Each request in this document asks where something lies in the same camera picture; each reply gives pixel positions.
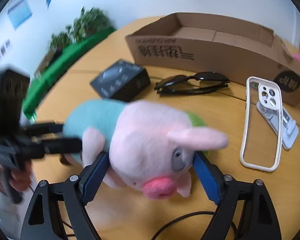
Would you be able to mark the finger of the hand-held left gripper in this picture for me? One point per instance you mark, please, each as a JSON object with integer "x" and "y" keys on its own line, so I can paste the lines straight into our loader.
{"x": 62, "y": 145}
{"x": 42, "y": 128}

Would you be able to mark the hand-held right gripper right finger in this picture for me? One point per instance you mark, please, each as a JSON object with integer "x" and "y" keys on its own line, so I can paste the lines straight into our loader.
{"x": 206, "y": 180}

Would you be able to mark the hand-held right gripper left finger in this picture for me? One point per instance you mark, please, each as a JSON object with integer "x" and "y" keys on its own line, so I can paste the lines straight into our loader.
{"x": 95, "y": 177}

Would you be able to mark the pink pig plush toy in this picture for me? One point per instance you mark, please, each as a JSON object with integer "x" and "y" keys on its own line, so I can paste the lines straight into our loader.
{"x": 145, "y": 135}

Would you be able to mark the small black product box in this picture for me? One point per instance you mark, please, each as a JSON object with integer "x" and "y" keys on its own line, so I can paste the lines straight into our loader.
{"x": 120, "y": 80}

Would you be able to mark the white folding phone stand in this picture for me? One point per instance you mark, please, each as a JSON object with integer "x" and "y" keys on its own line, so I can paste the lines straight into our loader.
{"x": 290, "y": 132}

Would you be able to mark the white clear phone case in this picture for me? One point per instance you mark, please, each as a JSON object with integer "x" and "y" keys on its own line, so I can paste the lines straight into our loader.
{"x": 268, "y": 97}

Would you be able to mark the black sunglasses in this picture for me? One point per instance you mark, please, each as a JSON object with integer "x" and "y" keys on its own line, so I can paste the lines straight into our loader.
{"x": 210, "y": 76}

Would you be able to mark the brown cardboard box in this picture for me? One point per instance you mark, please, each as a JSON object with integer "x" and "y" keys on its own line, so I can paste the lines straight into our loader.
{"x": 165, "y": 47}

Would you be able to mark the person's left forearm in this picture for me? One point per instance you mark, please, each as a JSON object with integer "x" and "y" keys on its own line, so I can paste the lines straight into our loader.
{"x": 2, "y": 217}

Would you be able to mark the wooden desktop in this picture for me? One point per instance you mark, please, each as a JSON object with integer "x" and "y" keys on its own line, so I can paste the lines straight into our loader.
{"x": 130, "y": 205}

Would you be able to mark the person's left hand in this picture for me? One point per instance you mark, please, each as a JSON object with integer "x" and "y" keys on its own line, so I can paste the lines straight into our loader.
{"x": 20, "y": 177}

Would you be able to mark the green panel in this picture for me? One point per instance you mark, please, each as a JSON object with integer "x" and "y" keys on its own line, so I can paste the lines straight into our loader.
{"x": 65, "y": 57}

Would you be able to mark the green potted plants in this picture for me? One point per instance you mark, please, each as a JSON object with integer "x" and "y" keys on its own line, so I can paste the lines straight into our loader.
{"x": 90, "y": 22}

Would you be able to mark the blue framed wall poster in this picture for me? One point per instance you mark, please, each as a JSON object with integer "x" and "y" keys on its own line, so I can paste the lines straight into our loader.
{"x": 19, "y": 12}

